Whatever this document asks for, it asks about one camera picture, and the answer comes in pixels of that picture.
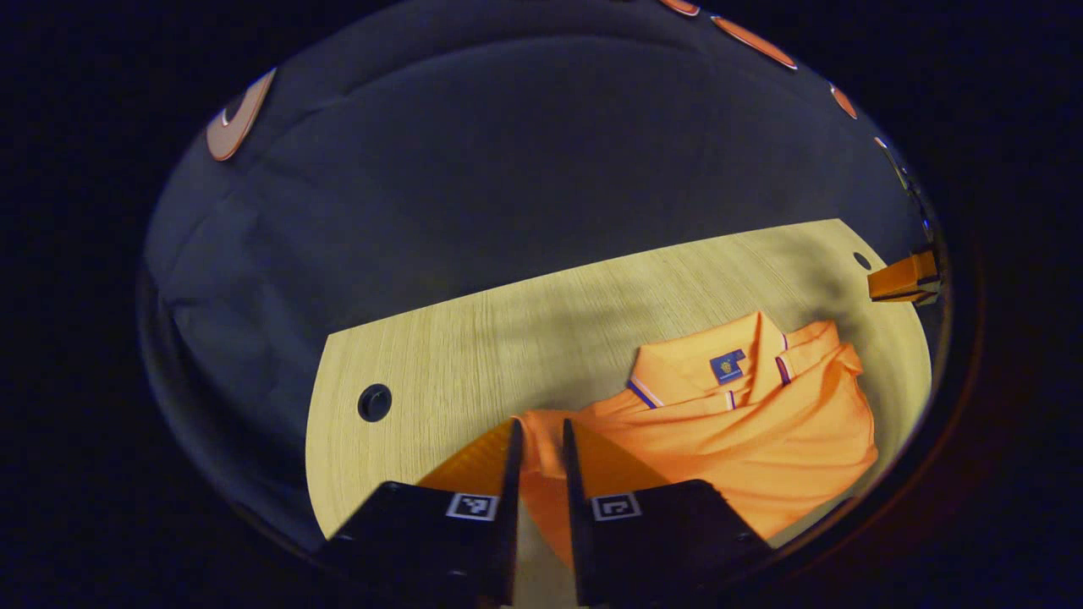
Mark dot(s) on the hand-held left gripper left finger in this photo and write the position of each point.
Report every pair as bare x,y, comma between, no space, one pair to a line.
513,524

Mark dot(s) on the orange T-shirt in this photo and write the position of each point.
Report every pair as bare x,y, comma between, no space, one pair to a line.
761,440

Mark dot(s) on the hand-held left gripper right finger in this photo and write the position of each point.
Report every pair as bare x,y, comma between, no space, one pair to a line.
577,541

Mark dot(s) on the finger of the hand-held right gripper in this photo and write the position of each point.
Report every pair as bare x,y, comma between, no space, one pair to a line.
901,279

